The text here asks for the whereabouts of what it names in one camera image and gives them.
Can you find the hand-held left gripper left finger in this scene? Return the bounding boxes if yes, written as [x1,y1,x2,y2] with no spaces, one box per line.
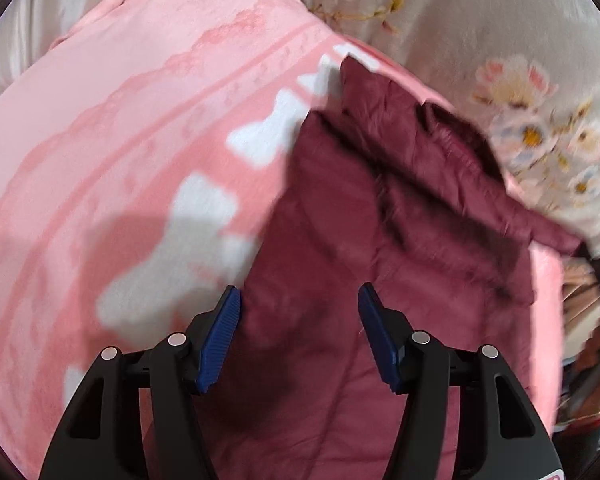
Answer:
[39,285,242,480]

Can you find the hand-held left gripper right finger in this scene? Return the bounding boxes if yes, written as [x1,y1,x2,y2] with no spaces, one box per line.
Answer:
[357,282,564,480]

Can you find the maroon padded jacket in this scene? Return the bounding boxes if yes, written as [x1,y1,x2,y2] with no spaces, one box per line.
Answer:
[142,55,583,480]

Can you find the pink blanket with white bows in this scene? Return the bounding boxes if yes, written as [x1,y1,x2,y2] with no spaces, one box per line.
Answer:
[0,0,567,480]

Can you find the grey floral bed quilt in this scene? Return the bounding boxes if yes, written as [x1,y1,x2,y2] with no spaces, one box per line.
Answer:
[280,0,600,261]

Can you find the pale grey satin cloth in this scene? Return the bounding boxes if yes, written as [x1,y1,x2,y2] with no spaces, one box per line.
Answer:
[0,0,156,116]

